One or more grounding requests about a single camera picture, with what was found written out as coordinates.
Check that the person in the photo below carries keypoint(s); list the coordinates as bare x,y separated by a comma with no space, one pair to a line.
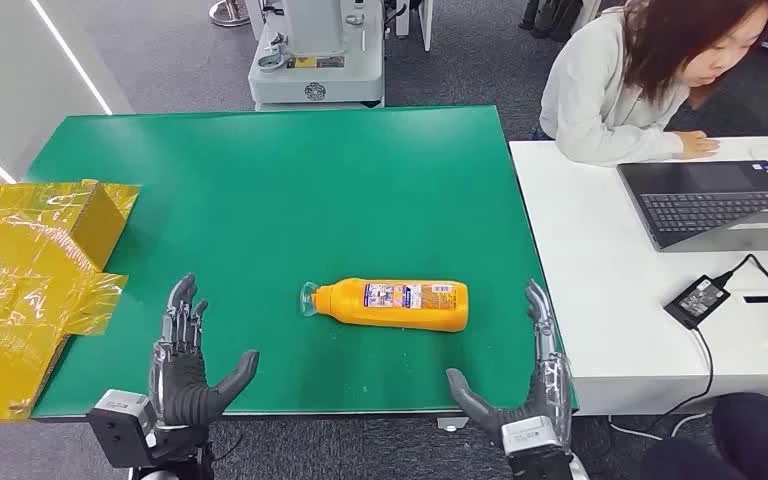
596,93

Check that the green table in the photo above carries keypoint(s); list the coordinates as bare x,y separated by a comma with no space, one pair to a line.
291,199

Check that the grey laptop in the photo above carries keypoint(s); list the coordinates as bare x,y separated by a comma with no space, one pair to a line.
708,208

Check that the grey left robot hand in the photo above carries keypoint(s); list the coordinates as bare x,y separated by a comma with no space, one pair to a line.
178,384

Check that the metal table bracket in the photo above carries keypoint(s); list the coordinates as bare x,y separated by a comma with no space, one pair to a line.
451,424

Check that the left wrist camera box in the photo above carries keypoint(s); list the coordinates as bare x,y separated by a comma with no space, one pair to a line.
122,420

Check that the white desk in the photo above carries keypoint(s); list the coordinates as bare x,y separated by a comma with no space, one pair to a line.
596,278

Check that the person's dark leg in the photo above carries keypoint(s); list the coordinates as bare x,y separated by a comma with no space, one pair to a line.
755,437

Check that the black power adapter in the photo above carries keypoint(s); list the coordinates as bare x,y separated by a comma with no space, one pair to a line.
696,302

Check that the chrome stanchion base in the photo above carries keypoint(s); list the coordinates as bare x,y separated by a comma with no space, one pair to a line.
228,13

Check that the yellow taped cardboard box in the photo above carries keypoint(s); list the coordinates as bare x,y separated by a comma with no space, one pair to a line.
20,278

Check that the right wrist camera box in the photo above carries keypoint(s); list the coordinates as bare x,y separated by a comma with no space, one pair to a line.
531,436

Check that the white robot base machine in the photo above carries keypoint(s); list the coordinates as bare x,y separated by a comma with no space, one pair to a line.
318,66

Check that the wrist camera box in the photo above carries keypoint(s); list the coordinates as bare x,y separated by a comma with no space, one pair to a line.
122,420
531,436

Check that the person's hand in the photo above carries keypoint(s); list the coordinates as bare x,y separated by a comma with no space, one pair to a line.
698,144

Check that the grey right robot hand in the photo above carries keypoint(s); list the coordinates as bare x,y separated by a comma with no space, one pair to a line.
543,391

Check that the orange bottle with clear cap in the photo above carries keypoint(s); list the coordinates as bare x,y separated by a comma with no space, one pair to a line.
390,311

